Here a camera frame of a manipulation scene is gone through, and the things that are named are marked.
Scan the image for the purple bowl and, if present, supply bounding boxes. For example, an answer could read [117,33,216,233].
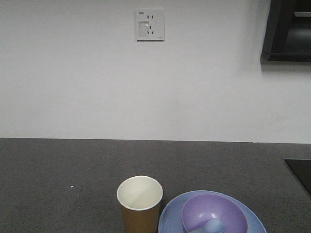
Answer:
[181,194,248,233]

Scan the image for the black induction cooktop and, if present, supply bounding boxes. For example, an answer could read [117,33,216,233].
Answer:
[285,159,311,197]

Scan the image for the white wall socket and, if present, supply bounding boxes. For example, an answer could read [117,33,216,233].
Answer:
[135,9,165,41]

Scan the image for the brown paper cup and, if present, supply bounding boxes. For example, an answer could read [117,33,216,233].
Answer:
[117,176,163,233]

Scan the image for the light blue plate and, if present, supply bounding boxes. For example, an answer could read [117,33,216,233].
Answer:
[158,190,266,233]

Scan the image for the light blue spoon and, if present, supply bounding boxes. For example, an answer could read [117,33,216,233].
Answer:
[189,219,225,233]

